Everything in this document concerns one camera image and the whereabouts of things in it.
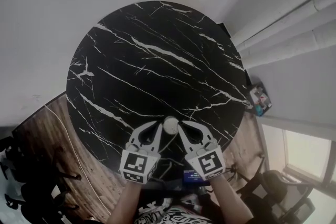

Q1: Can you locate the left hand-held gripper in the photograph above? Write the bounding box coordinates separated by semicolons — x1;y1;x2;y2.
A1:
119;121;164;185

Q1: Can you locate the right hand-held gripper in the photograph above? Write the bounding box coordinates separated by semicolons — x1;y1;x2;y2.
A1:
178;120;226;182

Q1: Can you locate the white round object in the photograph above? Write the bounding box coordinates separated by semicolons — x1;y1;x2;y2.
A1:
163;116;181;132

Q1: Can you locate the person's right forearm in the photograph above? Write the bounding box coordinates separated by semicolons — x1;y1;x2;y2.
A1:
209;174;254;224

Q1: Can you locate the person's left forearm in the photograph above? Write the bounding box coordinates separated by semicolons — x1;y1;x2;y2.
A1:
106;182;141;224

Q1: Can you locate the black storage box with items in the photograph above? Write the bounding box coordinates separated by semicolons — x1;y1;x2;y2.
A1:
248;82;273;116

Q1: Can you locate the person's black printed shirt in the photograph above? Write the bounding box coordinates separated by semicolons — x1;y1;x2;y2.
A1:
133;191;213;224

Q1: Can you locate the black office chair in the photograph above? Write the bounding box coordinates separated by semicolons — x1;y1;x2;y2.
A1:
228;162;316;224

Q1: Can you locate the black swivel chair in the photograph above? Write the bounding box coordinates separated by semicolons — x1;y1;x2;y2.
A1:
0;136;82;224

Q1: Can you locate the thick white insulated pipe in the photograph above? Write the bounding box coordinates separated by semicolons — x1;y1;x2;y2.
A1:
243;17;336;71

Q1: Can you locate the white power cable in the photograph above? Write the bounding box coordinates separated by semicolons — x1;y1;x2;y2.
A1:
44;104;110;212

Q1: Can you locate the window with dark frame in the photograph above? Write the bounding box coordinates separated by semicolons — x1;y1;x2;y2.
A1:
261;123;336;224

